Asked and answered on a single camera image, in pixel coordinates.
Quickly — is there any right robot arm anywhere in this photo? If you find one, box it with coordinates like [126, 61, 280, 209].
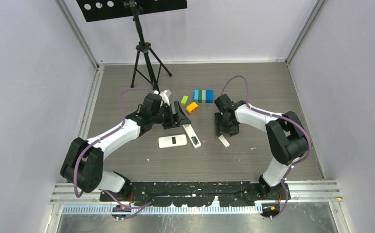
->
[214, 94, 312, 199]

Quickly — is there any green toy brick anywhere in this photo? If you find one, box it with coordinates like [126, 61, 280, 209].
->
[180, 95, 189, 106]

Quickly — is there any white remote with red keypad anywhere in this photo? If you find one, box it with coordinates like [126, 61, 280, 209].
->
[158, 134, 187, 149]

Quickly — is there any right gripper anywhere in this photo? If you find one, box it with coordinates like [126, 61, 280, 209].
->
[215, 112, 239, 137]

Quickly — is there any white air conditioner remote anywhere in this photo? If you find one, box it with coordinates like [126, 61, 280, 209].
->
[182, 124, 202, 149]

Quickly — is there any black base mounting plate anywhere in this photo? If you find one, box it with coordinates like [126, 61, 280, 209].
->
[100, 181, 290, 207]

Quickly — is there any orange toy brick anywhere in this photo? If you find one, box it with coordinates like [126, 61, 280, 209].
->
[186, 102, 199, 114]

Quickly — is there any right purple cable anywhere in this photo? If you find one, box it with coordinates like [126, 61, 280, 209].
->
[221, 75, 312, 222]

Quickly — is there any long white battery cover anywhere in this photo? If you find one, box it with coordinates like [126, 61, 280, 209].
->
[218, 135, 230, 148]

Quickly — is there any purple cable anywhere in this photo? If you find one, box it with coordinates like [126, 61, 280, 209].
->
[73, 87, 158, 222]
[221, 75, 312, 222]

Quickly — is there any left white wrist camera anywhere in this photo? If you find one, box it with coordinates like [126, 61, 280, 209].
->
[154, 89, 171, 105]

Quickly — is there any black tripod stand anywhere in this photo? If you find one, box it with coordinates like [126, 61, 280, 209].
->
[123, 0, 172, 91]

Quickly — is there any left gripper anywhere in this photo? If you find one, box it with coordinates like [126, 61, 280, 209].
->
[151, 101, 190, 130]

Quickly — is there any blue green toy block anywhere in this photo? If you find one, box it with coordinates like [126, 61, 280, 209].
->
[193, 89, 214, 103]

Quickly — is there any black perforated plate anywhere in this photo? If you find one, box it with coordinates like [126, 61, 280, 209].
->
[76, 0, 188, 22]

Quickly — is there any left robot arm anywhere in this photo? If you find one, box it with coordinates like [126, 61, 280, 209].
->
[60, 93, 191, 201]

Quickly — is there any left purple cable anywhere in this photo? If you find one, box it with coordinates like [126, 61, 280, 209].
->
[73, 87, 158, 222]

